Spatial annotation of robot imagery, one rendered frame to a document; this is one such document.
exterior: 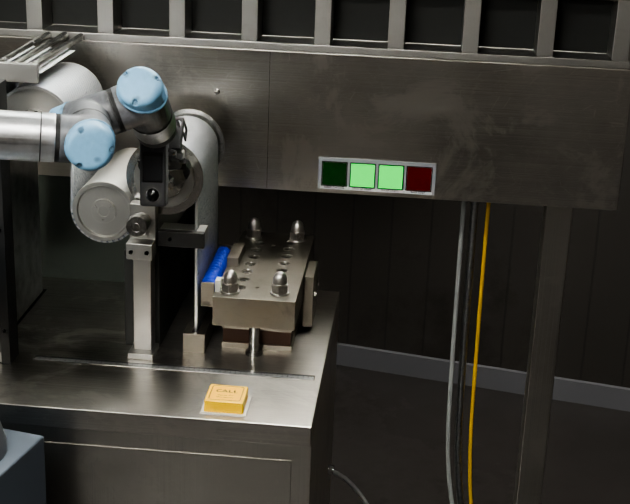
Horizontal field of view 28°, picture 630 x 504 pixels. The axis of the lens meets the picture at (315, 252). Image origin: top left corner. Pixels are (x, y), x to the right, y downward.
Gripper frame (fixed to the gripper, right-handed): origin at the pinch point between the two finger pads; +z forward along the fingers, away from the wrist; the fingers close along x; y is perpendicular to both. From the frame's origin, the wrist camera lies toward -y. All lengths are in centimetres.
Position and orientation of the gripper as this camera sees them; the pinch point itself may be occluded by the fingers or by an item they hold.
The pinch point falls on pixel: (171, 184)
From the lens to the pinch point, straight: 235.1
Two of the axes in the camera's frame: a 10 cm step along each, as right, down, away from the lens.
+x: -10.0, -0.6, 0.7
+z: 0.5, 3.5, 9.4
